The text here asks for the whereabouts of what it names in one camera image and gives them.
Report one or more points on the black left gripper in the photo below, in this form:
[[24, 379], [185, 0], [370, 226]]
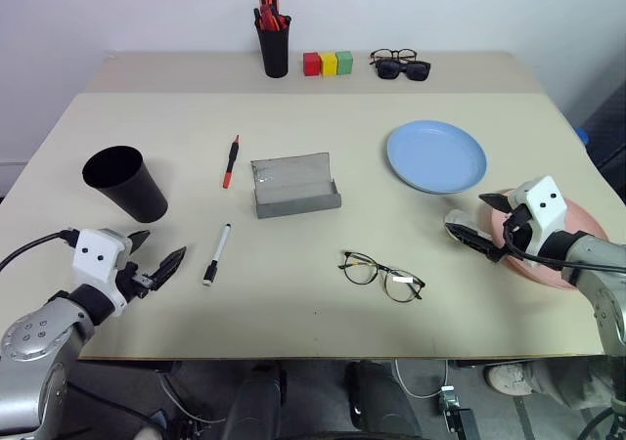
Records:
[[132, 278]]

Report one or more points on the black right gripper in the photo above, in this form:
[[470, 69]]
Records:
[[519, 234]]

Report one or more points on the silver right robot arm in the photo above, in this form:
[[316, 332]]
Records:
[[599, 274]]

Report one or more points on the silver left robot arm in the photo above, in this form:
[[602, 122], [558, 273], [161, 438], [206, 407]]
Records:
[[39, 332]]

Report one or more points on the small white object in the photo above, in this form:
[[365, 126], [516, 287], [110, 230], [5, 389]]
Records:
[[460, 216]]

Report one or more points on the white marker with black cap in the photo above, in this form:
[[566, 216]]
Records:
[[217, 254]]

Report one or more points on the empty black cup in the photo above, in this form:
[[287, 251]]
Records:
[[132, 190]]

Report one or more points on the blue plate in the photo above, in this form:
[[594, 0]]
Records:
[[435, 156]]

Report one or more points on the pink plate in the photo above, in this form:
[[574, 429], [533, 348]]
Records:
[[582, 227]]

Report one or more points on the red and black marker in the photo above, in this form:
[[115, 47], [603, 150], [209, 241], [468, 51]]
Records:
[[231, 162]]

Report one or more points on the thin dark framed glasses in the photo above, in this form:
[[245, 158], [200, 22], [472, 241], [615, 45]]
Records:
[[376, 266]]

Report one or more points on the small blue object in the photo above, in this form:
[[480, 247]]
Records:
[[583, 135]]

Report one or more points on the black chair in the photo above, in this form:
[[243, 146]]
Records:
[[606, 137]]

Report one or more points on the grey open glasses case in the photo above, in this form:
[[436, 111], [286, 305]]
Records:
[[293, 200]]

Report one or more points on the white shoe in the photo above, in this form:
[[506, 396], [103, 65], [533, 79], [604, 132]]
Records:
[[508, 379]]

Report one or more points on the black sunglasses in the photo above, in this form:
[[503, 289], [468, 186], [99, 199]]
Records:
[[391, 70]]

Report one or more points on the grey trouser leg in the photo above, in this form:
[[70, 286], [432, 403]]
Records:
[[567, 381]]

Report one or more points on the dark rounded shape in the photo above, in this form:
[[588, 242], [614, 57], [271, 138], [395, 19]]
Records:
[[376, 401], [254, 406]]

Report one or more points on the brown framed glasses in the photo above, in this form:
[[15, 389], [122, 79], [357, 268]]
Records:
[[375, 57]]

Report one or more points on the green cube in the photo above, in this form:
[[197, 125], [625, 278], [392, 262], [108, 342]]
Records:
[[344, 62]]

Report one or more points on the yellow cube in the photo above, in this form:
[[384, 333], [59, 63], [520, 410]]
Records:
[[328, 64]]

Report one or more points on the red cube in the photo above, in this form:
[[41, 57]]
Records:
[[311, 64]]

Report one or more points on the black pen holder cup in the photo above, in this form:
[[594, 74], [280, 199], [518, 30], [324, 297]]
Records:
[[275, 51]]

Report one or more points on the red and black pen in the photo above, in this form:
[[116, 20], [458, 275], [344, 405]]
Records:
[[272, 20]]

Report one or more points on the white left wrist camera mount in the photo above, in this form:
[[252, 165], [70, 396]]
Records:
[[98, 259]]

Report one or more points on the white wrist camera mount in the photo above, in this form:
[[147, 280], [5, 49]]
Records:
[[543, 200], [98, 259]]

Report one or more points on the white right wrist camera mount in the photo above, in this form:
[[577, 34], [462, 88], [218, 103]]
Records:
[[543, 200]]

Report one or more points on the black metal bracket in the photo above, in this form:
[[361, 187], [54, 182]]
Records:
[[457, 413]]

